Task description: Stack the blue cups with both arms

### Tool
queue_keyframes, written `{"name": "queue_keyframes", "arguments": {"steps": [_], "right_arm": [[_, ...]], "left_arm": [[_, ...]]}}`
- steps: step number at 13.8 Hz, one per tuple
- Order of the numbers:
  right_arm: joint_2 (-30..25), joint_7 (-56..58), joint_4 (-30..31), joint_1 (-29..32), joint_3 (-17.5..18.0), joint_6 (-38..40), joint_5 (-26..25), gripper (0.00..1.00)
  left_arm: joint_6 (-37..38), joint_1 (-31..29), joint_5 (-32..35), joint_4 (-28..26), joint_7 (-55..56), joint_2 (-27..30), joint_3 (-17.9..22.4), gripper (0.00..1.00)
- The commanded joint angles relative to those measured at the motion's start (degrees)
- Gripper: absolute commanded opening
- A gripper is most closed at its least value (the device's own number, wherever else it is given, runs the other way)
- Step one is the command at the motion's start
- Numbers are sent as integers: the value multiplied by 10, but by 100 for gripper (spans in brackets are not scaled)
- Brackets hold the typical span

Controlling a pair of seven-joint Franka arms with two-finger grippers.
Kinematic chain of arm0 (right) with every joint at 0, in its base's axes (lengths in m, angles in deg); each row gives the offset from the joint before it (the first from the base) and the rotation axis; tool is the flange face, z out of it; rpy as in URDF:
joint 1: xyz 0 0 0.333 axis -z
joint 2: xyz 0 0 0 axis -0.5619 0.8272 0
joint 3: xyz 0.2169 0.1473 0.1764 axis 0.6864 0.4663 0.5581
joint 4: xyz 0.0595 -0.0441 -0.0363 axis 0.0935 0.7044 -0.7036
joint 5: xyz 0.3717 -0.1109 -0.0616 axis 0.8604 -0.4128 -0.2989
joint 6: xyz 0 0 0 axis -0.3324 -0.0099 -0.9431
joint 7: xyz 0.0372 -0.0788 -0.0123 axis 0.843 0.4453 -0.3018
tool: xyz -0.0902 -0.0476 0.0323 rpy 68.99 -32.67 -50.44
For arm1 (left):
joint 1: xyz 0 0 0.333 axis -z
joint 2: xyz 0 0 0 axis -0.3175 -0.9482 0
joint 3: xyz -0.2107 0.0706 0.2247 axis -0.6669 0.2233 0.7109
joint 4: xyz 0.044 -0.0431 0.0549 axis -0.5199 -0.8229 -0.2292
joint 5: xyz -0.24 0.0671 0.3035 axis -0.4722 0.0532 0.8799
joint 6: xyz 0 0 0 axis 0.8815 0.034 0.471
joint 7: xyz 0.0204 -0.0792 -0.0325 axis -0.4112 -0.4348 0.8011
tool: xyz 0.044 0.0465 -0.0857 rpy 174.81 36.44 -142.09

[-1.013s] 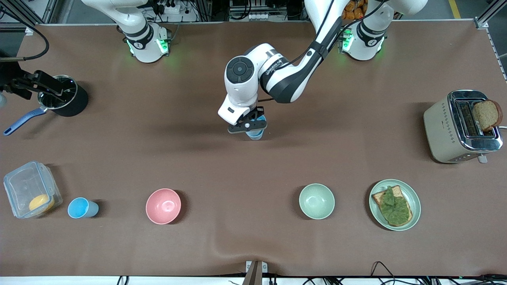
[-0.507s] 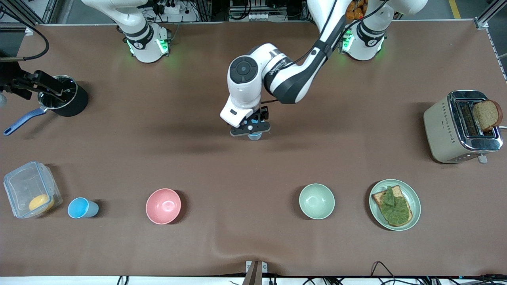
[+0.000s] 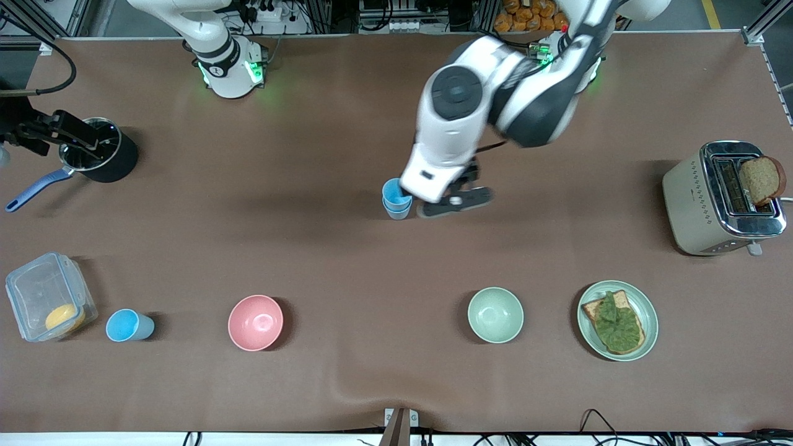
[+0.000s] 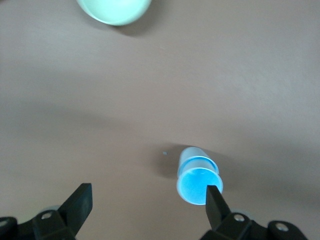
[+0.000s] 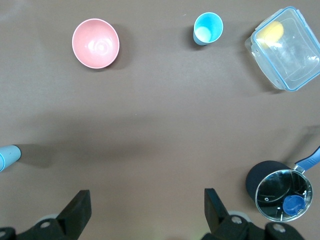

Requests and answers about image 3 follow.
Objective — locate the bag of bread rolls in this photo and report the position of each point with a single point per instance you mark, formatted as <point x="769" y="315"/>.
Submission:
<point x="526" y="15"/>

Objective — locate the green lettuce leaf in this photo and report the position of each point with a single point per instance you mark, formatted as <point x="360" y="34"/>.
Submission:
<point x="616" y="325"/>

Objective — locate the light blue plastic cup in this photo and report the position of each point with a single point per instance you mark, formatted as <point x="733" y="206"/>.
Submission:
<point x="393" y="192"/>
<point x="127" y="326"/>
<point x="397" y="214"/>

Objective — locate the aluminium frame profile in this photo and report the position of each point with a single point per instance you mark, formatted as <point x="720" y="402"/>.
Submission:
<point x="43" y="21"/>
<point x="768" y="18"/>

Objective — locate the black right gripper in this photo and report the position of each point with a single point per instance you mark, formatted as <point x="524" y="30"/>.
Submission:
<point x="13" y="115"/>

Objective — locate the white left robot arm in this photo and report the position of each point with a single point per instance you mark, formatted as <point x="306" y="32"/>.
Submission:
<point x="458" y="93"/>

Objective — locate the clear plastic storage container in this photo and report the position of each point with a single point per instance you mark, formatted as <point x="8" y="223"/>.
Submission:
<point x="37" y="288"/>

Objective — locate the small white socket strip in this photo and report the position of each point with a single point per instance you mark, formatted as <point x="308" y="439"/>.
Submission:
<point x="404" y="26"/>

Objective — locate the square toast slice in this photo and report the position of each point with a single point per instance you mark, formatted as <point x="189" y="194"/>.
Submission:
<point x="591" y="310"/>

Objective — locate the glass lid with blue knob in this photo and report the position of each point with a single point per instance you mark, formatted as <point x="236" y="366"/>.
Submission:
<point x="108" y="139"/>

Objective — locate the pale green bowl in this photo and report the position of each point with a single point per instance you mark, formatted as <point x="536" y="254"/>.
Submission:
<point x="495" y="315"/>

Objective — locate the pink bowl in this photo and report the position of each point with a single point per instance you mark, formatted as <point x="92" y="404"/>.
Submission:
<point x="255" y="323"/>

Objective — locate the round-topped brown bread slice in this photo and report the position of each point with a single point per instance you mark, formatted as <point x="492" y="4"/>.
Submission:
<point x="762" y="181"/>

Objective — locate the cream and chrome toaster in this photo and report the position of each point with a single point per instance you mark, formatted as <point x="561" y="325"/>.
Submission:
<point x="691" y="198"/>

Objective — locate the pale green plate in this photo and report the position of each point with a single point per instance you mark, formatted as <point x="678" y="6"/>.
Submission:
<point x="647" y="310"/>

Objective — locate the white power strip with plugs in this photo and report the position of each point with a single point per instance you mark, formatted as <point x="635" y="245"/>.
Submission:
<point x="267" y="11"/>

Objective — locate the yellow round object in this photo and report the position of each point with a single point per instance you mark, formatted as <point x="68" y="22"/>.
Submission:
<point x="65" y="318"/>

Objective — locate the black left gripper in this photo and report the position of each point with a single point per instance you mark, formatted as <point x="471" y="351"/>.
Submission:
<point x="469" y="171"/>

